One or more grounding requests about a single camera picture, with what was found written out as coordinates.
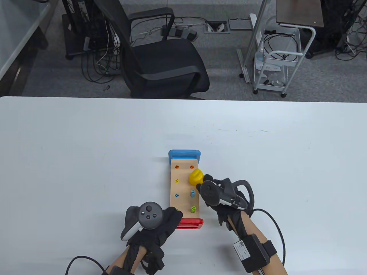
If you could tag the person's right hand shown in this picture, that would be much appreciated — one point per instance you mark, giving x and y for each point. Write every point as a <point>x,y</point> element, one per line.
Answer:
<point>226,214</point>

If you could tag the person's left hand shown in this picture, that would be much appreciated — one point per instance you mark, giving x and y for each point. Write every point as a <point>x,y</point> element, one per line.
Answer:
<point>169,223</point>

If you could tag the rainbow hammer bench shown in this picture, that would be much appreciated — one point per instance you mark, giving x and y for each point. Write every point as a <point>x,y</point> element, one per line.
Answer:
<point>183,200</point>

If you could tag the wooden plank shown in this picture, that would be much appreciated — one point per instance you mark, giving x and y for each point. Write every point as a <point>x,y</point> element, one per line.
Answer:
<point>192,194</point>

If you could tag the yellow toy hammer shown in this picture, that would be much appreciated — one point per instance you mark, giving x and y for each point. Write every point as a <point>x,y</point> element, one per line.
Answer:
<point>195,176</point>

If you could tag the person's right forearm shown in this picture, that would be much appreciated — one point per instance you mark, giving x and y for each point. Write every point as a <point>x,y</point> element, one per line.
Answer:
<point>252,226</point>

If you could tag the grey left hand controller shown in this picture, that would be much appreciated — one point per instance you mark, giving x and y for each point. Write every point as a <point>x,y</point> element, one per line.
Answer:
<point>149,216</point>

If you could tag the grey hand controller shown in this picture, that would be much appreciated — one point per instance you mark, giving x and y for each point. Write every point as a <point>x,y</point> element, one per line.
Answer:
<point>149,216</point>
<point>212,194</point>

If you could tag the grey right hand controller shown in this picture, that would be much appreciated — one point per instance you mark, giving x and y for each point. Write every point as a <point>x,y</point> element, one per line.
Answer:
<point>212,194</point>

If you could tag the black left wrist sensor box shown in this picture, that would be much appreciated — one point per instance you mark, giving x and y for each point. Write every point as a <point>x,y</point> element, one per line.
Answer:
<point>117,270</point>

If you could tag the white rolling cart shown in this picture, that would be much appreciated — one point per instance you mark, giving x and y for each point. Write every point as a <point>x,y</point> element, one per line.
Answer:
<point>271,86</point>

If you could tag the black office chair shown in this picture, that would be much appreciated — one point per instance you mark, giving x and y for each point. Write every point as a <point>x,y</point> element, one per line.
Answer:
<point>163,63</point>

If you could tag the black power strip with adapters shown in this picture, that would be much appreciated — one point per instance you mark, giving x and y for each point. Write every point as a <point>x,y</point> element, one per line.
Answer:
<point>183,32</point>

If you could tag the open floor outlet box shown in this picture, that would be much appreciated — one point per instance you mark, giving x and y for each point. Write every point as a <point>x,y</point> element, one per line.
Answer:
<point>217,27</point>

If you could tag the grey floor cover plate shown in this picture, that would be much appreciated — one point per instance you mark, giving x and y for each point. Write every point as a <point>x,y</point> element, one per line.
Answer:
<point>240,24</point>

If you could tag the black equipment rack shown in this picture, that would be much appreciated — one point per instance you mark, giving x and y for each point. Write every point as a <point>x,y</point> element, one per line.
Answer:
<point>80,31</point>

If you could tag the brown side tabletop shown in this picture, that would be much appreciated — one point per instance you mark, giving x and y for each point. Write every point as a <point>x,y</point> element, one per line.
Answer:
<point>299,13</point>

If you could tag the grey desk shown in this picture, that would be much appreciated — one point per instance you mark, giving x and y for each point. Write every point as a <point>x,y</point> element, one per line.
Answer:
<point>17,31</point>

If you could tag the aluminium frame stand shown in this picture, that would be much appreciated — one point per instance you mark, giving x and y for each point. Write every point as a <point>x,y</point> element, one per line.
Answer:
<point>255,37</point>

